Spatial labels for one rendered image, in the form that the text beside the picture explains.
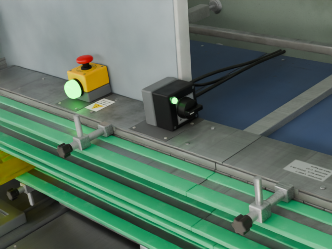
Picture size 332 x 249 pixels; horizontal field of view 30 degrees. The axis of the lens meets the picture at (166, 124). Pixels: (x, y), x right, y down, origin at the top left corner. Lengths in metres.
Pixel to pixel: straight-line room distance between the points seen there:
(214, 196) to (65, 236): 0.60
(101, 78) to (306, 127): 0.50
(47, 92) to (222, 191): 0.66
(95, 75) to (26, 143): 0.25
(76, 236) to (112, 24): 0.53
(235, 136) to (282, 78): 0.35
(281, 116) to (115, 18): 0.43
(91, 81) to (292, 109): 0.47
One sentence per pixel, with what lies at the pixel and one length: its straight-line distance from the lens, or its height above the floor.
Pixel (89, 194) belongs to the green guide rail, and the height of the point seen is 0.91.
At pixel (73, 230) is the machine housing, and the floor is 0.92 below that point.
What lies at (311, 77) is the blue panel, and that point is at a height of 0.43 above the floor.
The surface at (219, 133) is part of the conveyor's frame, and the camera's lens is 1.23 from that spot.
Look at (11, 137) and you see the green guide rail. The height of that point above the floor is 0.94.
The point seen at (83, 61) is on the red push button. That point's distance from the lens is 1.46.
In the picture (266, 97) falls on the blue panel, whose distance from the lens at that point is 1.41.
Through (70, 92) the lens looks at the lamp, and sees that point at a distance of 1.45.
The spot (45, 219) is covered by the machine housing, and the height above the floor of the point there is 0.95.
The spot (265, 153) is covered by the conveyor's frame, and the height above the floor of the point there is 0.81.
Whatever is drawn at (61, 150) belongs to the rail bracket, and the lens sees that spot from 1.26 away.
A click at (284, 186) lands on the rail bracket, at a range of 1.02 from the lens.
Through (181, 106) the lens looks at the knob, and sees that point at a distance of 1.24.
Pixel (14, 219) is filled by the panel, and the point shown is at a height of 1.01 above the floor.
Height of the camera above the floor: 1.59
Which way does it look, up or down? 37 degrees down
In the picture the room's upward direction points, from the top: 119 degrees counter-clockwise
